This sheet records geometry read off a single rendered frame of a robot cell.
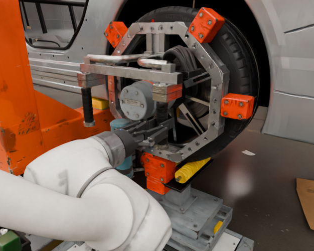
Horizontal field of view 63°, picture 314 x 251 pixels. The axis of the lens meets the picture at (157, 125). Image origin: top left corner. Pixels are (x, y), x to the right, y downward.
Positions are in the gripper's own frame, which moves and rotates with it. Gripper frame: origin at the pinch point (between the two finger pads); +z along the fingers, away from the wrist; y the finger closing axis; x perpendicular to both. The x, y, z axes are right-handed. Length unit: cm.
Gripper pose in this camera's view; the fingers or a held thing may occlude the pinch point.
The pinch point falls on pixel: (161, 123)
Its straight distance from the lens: 77.0
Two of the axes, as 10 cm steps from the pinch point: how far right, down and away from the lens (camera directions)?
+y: 8.1, 2.1, -5.4
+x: 0.0, -9.4, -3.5
